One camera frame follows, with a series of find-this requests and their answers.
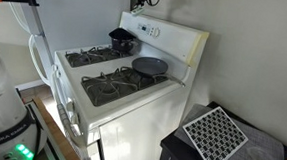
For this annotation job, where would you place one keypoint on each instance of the white gas stove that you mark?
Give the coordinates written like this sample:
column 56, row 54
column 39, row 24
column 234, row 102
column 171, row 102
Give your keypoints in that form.
column 140, row 130

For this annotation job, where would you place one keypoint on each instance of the white timer dial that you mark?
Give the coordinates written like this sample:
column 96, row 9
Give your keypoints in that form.
column 156, row 32

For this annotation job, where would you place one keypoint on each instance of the black saucepan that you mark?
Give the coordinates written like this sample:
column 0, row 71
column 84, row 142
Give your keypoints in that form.
column 127, row 46

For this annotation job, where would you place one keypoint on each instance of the dark grey frying pan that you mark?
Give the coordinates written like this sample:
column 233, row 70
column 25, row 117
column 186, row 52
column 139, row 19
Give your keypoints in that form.
column 150, row 66

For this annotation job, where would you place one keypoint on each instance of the black burner grate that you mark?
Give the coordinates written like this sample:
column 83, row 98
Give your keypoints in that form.
column 109, row 88
column 84, row 57

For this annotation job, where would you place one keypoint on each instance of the black side table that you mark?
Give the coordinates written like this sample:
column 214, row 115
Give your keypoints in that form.
column 179, row 152

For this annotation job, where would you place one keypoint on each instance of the wooden board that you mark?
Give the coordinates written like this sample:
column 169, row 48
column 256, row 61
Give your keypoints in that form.
column 56, row 135

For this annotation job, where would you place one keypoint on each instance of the grey mat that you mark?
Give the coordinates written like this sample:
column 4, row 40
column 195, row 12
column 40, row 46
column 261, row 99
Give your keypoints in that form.
column 266, row 141

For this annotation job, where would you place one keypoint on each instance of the clear plastic container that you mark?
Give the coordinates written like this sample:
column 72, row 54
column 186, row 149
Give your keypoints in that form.
column 262, row 158

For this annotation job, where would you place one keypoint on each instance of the metal camera stand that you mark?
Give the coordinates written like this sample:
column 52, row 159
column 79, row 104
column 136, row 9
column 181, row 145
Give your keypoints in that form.
column 40, row 27

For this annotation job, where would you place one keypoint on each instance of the aluminium frame rail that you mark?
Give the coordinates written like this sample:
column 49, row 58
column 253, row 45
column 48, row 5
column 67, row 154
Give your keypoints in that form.
column 44, row 124

